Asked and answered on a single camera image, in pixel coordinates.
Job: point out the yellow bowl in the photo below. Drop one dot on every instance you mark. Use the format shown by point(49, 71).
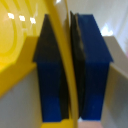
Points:
point(13, 30)

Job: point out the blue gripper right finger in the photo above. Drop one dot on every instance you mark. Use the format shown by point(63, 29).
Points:
point(95, 80)

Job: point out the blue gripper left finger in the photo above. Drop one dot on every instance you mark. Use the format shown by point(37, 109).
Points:
point(50, 86)

